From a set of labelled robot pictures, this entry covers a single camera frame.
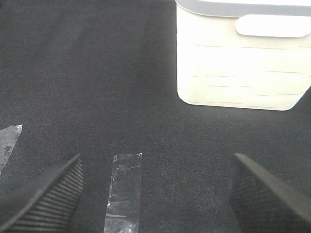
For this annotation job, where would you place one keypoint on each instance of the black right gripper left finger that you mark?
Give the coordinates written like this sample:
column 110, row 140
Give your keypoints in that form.
column 47, row 203

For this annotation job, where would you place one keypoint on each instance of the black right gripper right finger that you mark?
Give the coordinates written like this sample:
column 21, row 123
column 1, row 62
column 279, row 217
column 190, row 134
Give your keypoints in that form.
column 263, row 203

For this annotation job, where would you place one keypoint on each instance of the clear tape strip right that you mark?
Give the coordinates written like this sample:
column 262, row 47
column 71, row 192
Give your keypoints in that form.
column 122, row 212

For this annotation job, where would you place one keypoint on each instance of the white storage bin grey rim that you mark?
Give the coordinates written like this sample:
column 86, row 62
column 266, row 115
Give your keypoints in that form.
column 243, row 53

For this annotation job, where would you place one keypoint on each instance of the clear tape strip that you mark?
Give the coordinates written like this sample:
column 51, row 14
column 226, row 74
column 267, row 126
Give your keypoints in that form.
column 122, row 212
column 8, row 139

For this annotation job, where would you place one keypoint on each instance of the clear tape strip centre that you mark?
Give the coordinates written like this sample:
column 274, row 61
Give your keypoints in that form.
column 8, row 139

